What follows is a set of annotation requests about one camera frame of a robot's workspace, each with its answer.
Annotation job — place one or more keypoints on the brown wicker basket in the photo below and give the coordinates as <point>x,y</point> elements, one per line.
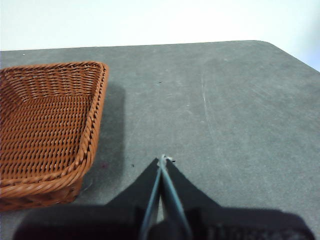
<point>45,130</point>

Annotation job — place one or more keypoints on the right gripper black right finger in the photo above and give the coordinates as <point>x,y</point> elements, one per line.
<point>225,225</point>

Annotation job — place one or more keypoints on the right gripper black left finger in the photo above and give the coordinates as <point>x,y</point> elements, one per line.
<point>100,222</point>

